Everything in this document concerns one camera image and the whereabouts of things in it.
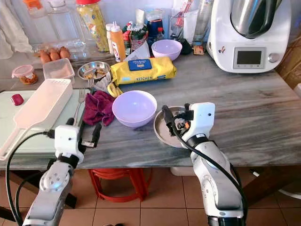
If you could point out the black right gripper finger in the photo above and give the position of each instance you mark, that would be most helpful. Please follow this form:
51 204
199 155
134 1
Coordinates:
167 114
174 130

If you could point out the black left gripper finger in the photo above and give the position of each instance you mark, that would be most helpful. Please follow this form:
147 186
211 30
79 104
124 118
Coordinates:
97 133
70 122

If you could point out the steel fork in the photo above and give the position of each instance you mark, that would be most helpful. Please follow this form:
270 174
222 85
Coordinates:
80 100
90 83

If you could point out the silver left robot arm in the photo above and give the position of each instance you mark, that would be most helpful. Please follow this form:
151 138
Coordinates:
51 186

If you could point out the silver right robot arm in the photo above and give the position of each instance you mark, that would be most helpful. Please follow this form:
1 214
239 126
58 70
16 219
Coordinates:
221 183

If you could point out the round steel plate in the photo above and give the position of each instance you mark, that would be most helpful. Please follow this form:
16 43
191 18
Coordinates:
162 134

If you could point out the maroon cloth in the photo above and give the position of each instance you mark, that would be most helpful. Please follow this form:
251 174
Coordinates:
98 107

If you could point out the white plastic slotted scoop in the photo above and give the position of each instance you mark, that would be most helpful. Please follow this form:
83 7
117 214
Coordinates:
42 103

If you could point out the large purple plastic bowl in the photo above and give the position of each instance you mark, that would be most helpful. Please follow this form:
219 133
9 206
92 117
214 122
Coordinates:
134 107

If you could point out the white box under table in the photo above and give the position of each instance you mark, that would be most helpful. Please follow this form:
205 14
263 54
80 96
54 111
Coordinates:
181 171

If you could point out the red plastic stool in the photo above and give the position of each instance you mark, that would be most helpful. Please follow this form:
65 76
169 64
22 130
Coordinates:
115 175

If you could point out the yellow kitchen wipes pack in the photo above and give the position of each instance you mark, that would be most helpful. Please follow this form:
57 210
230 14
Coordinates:
162 70

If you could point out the yellow banana peel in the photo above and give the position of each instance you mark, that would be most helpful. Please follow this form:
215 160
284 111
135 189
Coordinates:
114 90

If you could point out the clear rectangular plastic container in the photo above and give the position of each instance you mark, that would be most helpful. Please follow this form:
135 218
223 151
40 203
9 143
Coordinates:
59 68

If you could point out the small steel bowl with food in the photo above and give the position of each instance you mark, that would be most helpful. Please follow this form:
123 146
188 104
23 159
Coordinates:
94 70

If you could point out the small dark red object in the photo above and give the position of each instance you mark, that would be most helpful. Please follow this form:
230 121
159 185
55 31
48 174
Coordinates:
17 100

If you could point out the pale green cutting board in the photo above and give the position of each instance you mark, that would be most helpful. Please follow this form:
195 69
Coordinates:
9 113

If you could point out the small purple plastic bowl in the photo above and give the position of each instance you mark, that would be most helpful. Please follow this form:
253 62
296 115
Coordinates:
166 48

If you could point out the small pink-lidded food container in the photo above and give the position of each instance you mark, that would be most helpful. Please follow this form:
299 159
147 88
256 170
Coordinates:
24 74

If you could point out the brown egg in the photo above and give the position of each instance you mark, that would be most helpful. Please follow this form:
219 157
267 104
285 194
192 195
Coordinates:
55 54
44 56
65 52

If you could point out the black pouch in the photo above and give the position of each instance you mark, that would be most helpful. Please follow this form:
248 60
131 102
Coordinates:
186 47

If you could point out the clear plastic egg tray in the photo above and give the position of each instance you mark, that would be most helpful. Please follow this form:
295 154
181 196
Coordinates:
75 47

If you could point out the small red-capped bottle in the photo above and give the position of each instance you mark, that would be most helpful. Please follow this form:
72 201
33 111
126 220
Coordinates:
160 34

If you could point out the orange sauce squeeze bottle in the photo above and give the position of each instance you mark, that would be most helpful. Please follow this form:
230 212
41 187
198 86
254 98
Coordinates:
118 44

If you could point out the green and red snack package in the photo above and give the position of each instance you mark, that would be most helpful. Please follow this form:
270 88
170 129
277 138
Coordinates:
136 34

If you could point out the blue-labelled jar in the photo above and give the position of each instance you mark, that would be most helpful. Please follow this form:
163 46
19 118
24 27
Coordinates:
154 26

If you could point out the slim white bottle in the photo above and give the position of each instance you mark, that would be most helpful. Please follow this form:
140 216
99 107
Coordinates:
109 38

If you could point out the white kitchen food processor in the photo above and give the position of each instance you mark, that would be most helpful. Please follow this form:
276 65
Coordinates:
221 33

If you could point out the yellow jar with red lid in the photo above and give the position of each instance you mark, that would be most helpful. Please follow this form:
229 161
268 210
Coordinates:
93 26

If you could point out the clear bottle with white cap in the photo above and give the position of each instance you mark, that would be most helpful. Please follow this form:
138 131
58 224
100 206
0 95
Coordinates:
63 21

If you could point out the clear plastic drink bottle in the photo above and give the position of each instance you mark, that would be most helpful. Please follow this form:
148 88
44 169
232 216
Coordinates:
203 16

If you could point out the white curtain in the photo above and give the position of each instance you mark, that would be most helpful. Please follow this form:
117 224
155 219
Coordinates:
9 28

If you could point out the clear bottle with orange cap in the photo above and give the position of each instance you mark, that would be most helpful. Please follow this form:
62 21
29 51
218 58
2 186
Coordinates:
35 14

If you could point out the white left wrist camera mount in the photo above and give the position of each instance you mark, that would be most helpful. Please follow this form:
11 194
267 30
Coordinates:
67 140

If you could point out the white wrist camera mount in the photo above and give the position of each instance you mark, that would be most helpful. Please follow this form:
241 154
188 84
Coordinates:
67 140
202 117

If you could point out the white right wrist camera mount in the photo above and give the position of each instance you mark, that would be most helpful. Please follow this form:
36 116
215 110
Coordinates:
202 117

